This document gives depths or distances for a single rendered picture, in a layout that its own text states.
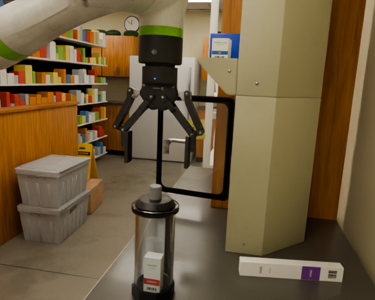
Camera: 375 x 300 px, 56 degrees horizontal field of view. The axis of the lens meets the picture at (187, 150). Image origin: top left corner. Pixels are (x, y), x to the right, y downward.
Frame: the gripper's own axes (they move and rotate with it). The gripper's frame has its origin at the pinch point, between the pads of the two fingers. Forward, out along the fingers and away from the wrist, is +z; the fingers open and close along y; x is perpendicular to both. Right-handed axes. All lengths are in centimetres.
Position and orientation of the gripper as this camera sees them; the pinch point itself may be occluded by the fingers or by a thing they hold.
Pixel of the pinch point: (157, 159)
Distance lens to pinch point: 78.4
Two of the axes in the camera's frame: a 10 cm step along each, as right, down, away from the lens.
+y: -9.8, -0.8, 1.7
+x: -1.9, 1.8, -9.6
